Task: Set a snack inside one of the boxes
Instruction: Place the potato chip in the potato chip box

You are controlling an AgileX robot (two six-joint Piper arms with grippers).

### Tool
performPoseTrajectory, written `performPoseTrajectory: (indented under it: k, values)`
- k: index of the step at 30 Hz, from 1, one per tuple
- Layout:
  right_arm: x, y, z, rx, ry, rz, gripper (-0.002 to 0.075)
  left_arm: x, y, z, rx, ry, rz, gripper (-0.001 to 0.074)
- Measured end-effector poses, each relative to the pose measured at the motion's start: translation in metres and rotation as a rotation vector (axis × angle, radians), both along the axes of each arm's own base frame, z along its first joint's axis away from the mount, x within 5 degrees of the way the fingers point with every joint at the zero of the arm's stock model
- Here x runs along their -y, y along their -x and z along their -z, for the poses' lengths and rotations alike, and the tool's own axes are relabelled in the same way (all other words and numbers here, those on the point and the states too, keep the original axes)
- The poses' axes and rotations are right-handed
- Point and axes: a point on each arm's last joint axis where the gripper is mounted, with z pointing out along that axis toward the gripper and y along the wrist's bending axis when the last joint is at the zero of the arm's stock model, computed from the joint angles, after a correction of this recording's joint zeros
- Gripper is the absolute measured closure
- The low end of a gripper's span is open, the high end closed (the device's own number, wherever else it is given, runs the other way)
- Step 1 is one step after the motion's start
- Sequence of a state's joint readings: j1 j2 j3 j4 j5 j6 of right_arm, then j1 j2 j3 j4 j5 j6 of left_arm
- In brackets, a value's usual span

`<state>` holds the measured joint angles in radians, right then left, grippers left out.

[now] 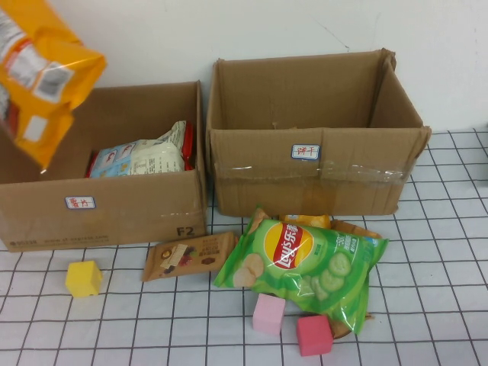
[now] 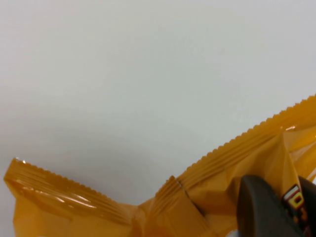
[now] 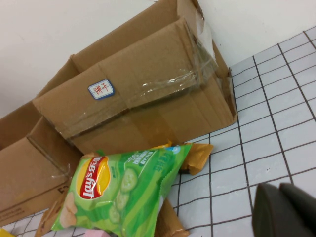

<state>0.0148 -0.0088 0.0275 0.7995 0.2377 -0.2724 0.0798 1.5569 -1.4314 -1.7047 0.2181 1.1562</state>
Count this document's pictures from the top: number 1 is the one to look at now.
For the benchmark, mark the brown chocolate biscuit packet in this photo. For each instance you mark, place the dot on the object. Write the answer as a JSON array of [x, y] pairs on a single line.
[[179, 255]]

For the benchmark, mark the green Lay's chips bag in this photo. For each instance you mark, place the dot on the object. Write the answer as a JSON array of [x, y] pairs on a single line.
[[305, 267]]

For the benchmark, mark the large orange chips bag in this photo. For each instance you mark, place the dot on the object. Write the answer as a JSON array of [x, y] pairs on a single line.
[[45, 76]]

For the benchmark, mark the red snack bag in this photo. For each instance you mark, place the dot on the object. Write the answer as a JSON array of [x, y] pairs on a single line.
[[188, 145]]

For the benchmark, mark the orange-brown snack packet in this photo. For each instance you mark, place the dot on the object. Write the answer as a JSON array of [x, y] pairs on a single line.
[[354, 230]]

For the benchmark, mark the taped cardboard box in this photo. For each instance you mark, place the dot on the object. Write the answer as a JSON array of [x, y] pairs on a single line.
[[267, 183]]

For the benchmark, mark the white label with red writing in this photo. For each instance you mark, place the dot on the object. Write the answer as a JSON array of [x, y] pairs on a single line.
[[81, 202], [306, 152]]

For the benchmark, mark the light pink foam cube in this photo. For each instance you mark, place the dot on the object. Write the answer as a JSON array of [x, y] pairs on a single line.
[[268, 314]]

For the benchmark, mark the cardboard box with F2 print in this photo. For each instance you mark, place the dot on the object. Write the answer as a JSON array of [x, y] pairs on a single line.
[[114, 221]]

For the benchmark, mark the dark pink foam cube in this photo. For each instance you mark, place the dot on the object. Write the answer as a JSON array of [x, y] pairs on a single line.
[[314, 337]]

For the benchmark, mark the yellow foam cube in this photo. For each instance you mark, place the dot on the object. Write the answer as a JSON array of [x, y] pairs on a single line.
[[84, 279]]

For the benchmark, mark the white black-grid tablecloth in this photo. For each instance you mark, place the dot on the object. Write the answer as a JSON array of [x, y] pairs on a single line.
[[438, 267]]

